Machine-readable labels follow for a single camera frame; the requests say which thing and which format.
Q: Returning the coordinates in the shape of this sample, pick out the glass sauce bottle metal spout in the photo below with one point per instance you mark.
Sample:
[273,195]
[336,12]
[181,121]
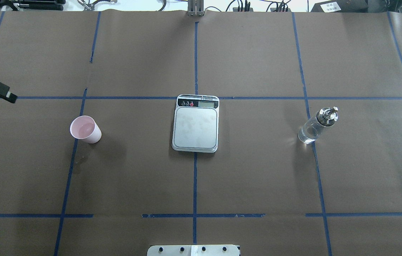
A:
[314,127]

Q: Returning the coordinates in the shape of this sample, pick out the white digital kitchen scale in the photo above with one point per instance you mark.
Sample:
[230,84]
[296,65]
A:
[196,124]

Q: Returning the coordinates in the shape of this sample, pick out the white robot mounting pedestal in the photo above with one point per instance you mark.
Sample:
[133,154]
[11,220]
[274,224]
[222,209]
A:
[194,250]

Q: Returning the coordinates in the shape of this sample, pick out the pink plastic cup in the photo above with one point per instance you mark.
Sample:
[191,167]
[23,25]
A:
[85,128]

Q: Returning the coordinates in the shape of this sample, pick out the aluminium frame post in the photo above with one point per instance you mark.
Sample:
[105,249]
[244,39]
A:
[195,8]

